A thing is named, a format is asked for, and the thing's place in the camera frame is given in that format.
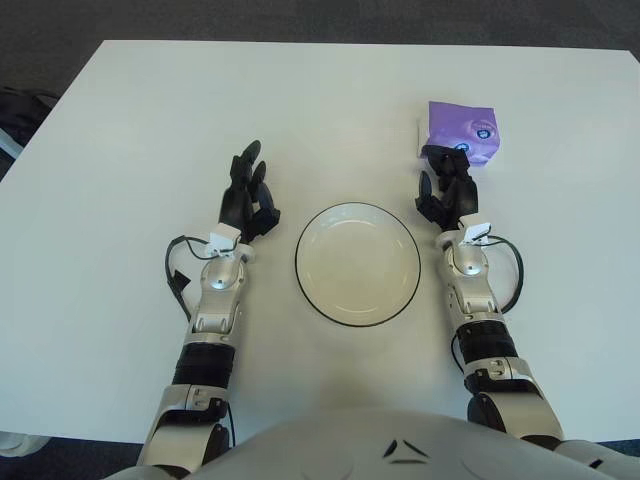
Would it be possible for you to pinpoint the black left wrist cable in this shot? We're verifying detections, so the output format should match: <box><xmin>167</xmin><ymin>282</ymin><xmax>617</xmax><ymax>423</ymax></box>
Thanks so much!
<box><xmin>166</xmin><ymin>235</ymin><xmax>217</xmax><ymax>322</ymax></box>

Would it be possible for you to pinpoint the white floor object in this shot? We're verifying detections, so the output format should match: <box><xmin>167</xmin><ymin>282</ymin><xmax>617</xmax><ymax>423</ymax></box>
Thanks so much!
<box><xmin>0</xmin><ymin>429</ymin><xmax>52</xmax><ymax>448</ymax></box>

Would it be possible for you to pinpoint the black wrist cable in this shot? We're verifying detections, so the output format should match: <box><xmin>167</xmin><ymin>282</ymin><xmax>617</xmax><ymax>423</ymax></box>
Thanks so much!
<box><xmin>166</xmin><ymin>235</ymin><xmax>217</xmax><ymax>322</ymax></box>
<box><xmin>479</xmin><ymin>233</ymin><xmax>525</xmax><ymax>316</ymax></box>

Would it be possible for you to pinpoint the grey robot torso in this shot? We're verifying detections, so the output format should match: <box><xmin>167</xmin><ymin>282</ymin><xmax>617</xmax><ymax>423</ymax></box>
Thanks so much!
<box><xmin>119</xmin><ymin>409</ymin><xmax>640</xmax><ymax>480</ymax></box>

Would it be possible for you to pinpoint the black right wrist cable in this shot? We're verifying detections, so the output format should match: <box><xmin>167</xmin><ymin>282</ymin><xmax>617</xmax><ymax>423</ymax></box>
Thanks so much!
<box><xmin>479</xmin><ymin>233</ymin><xmax>525</xmax><ymax>316</ymax></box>

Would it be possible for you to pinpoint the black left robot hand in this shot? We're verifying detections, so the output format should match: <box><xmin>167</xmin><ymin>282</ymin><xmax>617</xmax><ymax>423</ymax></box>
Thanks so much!
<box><xmin>218</xmin><ymin>140</ymin><xmax>282</xmax><ymax>246</ymax></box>

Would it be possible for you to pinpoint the purple tissue paper pack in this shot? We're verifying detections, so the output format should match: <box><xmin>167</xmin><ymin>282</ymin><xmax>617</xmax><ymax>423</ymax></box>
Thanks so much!
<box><xmin>415</xmin><ymin>100</ymin><xmax>503</xmax><ymax>169</ymax></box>

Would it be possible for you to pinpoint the black bag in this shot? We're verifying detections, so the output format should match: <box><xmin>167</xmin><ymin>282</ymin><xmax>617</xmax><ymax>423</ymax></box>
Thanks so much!
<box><xmin>0</xmin><ymin>87</ymin><xmax>59</xmax><ymax>151</ymax></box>

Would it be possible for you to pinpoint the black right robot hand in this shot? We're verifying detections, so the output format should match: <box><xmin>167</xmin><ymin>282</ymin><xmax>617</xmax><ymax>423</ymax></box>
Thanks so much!
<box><xmin>414</xmin><ymin>144</ymin><xmax>480</xmax><ymax>233</ymax></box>

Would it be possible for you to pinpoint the white plate with black rim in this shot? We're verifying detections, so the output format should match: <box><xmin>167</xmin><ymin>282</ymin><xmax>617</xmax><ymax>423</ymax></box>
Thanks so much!
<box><xmin>294</xmin><ymin>201</ymin><xmax>424</xmax><ymax>329</ymax></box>

